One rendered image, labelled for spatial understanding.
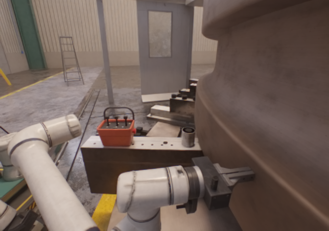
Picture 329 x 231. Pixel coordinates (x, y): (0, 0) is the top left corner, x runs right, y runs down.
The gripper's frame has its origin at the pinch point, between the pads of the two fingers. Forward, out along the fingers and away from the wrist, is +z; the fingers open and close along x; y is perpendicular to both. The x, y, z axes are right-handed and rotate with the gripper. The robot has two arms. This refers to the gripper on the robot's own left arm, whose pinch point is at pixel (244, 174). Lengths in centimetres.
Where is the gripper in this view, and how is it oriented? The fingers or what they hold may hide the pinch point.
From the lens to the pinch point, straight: 50.8
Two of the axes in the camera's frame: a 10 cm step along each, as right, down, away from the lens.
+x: -1.7, -3.4, 9.2
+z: 9.9, -0.6, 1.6
